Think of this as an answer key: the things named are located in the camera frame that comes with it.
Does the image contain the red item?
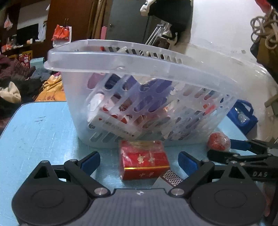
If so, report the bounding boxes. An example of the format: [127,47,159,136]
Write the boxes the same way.
[207,132,231,152]

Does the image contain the red cigarette box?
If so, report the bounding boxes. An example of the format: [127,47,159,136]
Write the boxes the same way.
[119,140,170,180]

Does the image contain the perforated card packet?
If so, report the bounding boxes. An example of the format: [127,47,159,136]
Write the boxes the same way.
[152,170,183,190]

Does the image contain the blue shopping bag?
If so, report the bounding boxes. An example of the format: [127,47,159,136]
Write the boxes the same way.
[227,99,258,135]

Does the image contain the translucent plastic laundry basket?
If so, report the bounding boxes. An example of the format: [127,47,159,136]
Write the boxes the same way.
[43,39,271,149]

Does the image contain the yellow patterned blanket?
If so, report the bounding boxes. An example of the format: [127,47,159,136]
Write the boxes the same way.
[35,74,66,102]

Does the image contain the brown hanging bag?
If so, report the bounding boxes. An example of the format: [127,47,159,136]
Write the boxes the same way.
[250,37,277,80]

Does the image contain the light blue box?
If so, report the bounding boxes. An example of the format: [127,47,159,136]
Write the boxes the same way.
[30,57,45,69]

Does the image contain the purple clothes pile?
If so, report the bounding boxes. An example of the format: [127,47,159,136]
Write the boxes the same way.
[1,55,36,82]

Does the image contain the orange white plastic bag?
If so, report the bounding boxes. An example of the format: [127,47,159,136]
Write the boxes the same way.
[51,25,72,48]

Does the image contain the red hanging bag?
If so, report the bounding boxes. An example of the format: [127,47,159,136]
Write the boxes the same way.
[255,0,271,13]

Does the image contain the grey metal door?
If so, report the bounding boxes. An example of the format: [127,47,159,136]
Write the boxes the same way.
[105,0,161,44]

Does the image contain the black hanging garment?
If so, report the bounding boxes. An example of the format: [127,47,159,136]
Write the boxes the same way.
[148,0,192,45]

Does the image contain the dark red wooden wardrobe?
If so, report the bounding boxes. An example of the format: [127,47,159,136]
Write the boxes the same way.
[1,0,97,58]

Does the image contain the white hanging garment blue letters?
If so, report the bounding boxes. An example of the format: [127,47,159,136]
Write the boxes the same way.
[140,0,156,17]

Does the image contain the coiled rope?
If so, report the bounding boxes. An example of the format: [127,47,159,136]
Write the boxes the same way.
[250,8,278,50]

